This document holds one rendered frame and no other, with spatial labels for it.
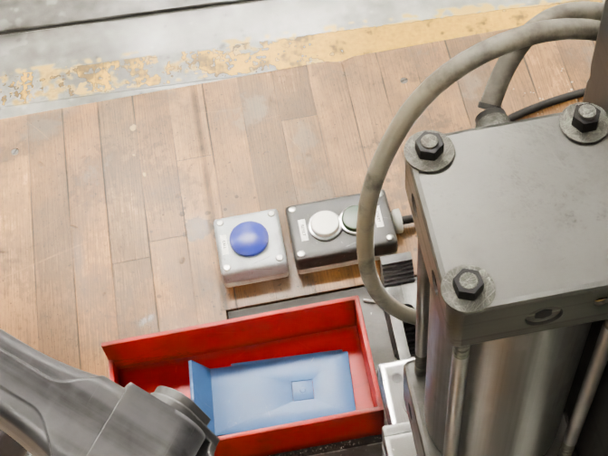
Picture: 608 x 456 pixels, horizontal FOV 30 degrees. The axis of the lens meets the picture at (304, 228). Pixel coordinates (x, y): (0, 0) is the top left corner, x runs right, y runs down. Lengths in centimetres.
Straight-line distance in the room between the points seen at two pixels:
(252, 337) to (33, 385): 43
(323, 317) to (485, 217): 63
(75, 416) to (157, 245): 51
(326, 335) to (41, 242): 33
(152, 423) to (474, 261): 32
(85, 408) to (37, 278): 51
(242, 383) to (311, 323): 9
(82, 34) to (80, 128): 133
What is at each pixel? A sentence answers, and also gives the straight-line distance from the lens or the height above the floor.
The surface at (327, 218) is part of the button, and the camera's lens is 116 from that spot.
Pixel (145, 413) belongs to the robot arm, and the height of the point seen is 126.
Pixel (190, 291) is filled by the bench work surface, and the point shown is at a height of 90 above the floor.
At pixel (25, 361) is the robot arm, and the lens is 73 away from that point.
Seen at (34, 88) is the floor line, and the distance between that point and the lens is 258.
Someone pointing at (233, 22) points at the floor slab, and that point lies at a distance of 259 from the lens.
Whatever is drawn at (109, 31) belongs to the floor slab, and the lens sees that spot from 263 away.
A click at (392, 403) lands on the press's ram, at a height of 114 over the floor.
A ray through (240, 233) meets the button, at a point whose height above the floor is 94.
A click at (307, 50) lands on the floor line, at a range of 252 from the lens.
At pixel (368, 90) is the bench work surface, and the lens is 130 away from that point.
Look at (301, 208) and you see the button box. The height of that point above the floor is 93.
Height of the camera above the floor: 192
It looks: 59 degrees down
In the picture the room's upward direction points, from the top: 8 degrees counter-clockwise
